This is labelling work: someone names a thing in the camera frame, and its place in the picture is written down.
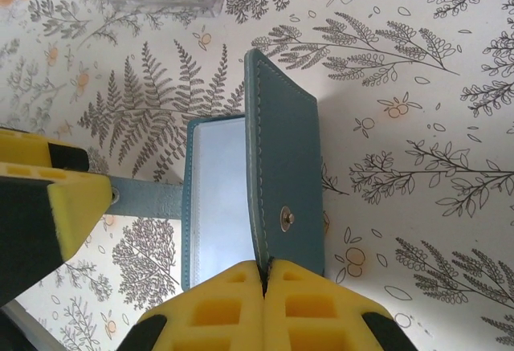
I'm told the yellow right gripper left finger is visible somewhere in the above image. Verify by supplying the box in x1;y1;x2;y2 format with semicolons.
136;260;267;351

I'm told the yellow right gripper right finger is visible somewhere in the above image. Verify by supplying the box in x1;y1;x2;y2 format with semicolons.
263;258;406;351

